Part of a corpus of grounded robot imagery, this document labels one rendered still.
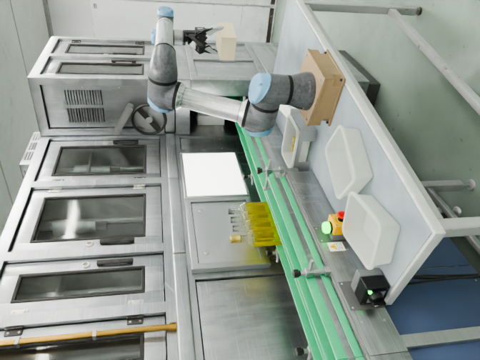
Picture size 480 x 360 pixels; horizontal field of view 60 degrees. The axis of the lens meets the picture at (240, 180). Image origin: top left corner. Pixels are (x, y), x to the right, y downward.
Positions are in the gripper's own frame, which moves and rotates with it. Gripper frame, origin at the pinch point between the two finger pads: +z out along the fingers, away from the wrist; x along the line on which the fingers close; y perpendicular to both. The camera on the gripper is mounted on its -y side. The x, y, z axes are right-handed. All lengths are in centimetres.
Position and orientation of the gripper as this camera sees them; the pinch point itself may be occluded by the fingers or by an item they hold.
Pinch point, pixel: (223, 41)
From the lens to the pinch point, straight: 220.9
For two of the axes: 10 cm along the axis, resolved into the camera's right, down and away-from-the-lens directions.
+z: 9.8, -0.2, 1.8
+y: -1.4, -7.1, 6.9
